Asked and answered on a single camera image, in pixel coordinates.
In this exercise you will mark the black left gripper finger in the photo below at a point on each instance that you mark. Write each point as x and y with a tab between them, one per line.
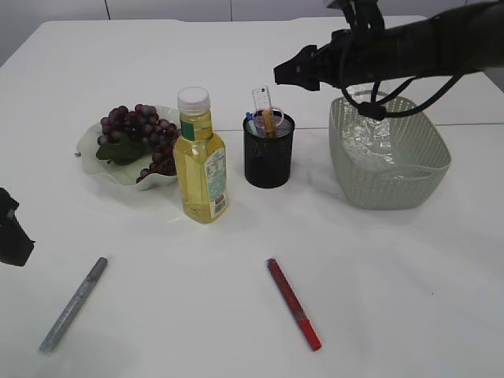
16	246

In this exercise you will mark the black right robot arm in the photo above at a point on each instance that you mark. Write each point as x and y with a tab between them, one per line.
462	40

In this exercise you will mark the gold glitter pen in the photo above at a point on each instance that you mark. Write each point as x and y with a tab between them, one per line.
269	126

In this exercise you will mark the frosted wavy glass plate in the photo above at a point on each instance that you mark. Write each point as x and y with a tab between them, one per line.
87	148

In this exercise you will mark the red glitter pen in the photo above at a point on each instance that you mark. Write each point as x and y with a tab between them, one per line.
293	304

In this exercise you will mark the yellow oil bottle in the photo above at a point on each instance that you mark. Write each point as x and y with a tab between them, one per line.
200	158

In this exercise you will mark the pink scissors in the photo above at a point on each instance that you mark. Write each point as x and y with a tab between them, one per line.
277	116

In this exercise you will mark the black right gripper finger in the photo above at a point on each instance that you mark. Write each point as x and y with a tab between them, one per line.
297	71

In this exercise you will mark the clear plastic ruler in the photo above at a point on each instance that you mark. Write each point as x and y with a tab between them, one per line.
262	99

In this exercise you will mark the silver glitter pen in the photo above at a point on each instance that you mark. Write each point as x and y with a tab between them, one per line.
69	313

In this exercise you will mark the clear crinkled plastic sheet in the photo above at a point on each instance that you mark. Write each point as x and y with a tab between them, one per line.
367	141

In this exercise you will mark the grey-green woven plastic basket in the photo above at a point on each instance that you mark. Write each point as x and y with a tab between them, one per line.
421	162

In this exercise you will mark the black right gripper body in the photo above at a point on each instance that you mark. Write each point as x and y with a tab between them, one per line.
350	58

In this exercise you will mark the purple artificial grape bunch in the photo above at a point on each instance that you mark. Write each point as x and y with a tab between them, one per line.
138	136

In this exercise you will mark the blue scissors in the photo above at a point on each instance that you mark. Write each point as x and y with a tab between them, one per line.
251	124

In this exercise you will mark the black mesh pen holder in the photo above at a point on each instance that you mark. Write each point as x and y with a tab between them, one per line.
267	162

